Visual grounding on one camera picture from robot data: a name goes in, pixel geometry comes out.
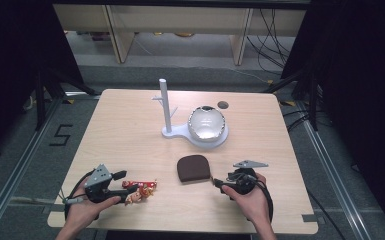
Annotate white bowl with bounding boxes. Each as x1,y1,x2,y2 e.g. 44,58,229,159
187,105,227,143

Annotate red snack packet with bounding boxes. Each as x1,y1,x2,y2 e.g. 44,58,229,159
121,179,158,206

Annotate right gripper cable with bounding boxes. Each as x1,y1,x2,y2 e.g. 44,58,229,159
233,171,275,224

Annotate aluminium floor rail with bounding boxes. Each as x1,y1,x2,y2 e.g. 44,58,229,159
0,96,64,240
296,101,376,240

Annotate person's left hand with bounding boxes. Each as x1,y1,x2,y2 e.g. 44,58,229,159
64,176,123,232

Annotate black metal stand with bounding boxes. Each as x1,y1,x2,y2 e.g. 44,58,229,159
262,65,321,132
34,65,98,132

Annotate black curtain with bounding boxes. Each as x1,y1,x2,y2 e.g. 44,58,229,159
0,0,85,165
279,0,385,239

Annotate black floor cables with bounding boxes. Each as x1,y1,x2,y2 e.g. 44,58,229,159
245,8,297,75

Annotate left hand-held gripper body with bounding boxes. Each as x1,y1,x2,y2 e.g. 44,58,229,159
84,163,115,204

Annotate light wooden shelf unit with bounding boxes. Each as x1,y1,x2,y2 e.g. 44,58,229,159
52,3,307,66

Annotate person's right hand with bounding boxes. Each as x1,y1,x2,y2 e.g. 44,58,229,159
221,172,270,229

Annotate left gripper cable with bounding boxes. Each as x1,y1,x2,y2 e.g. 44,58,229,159
59,169,96,221

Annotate white peg stand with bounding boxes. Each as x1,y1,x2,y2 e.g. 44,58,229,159
151,78,230,150

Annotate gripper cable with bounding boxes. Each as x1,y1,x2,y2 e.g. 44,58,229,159
233,171,275,224
59,169,96,221

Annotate brown pouch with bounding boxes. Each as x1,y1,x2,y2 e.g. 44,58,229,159
176,154,212,184

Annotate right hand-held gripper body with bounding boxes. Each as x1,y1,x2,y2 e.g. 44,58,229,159
226,159,270,196

